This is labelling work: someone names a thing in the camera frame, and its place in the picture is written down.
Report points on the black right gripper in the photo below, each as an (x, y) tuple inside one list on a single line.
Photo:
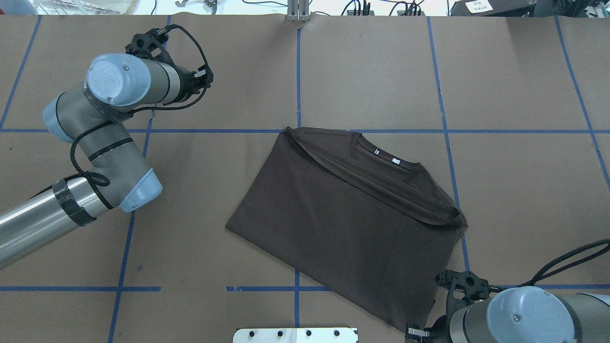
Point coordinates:
[(439, 327)]

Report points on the white mounting plate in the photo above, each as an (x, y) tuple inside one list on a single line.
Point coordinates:
[(296, 335)]

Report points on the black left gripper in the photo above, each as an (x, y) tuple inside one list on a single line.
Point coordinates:
[(189, 86)]

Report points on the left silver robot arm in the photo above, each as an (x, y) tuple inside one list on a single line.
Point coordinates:
[(110, 170)]

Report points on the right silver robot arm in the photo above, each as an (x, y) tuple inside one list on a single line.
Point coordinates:
[(526, 314)]

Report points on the dark brown t-shirt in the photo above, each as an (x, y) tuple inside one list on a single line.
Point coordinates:
[(372, 227)]

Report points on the aluminium frame post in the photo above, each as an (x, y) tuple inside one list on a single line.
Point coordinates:
[(298, 10)]

